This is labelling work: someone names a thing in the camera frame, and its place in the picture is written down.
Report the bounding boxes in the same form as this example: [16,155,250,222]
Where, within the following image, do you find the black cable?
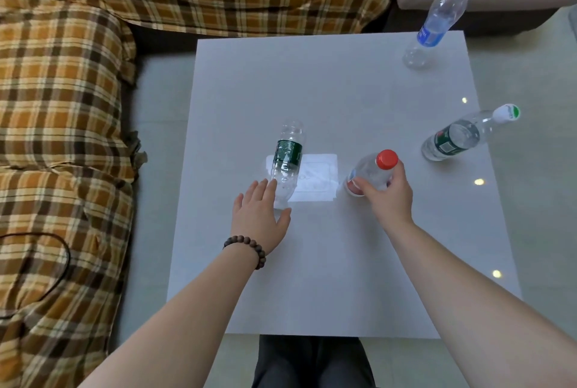
[0,232,73,320]

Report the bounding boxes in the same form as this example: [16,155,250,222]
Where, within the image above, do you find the dark wooden bead bracelet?
[222,235,267,271]

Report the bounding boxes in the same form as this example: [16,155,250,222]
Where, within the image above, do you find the person's right forearm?
[386,218,577,388]

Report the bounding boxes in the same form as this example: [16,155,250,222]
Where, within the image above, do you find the red cap bottle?
[344,149,400,198]

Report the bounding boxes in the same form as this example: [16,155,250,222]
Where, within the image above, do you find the green label bottle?
[421,103,522,162]
[269,120,307,211]

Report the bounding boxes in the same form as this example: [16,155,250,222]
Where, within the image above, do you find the person's dark grey trousers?
[251,334,376,388]

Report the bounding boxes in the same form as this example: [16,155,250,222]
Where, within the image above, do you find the person's right hand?
[353,159,415,233]

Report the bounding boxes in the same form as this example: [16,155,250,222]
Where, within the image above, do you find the white coffee table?
[166,31,524,340]

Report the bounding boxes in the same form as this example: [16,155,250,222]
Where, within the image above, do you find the person's left hand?
[230,179,293,256]

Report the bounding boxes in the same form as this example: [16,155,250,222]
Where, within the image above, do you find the dark brown sofa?
[128,8,393,59]

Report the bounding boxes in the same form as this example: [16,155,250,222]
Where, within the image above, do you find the person's left forearm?
[76,243,262,388]

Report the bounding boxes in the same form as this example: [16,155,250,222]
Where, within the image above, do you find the blue label bottle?
[402,0,475,70]

